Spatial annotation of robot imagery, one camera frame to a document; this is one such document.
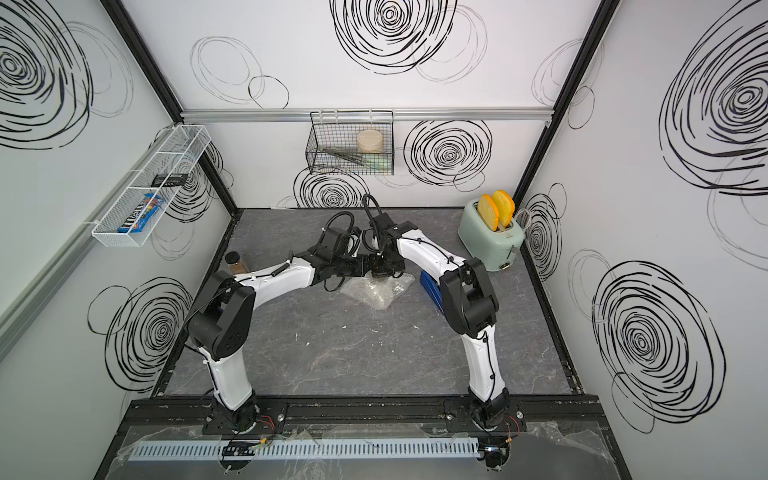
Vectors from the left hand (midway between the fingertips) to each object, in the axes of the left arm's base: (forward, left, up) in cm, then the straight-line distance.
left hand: (373, 266), depth 93 cm
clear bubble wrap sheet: (-9, -1, +1) cm, 9 cm away
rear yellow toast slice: (+15, -41, +13) cm, 45 cm away
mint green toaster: (+4, -38, +5) cm, 39 cm away
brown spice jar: (+1, +44, -3) cm, 45 cm away
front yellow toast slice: (+13, -35, +12) cm, 40 cm away
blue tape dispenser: (-5, -18, -3) cm, 19 cm away
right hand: (-1, -2, -2) cm, 3 cm away
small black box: (+9, +53, +26) cm, 60 cm away
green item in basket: (+28, 0, +19) cm, 34 cm away
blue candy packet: (-1, +53, +26) cm, 59 cm away
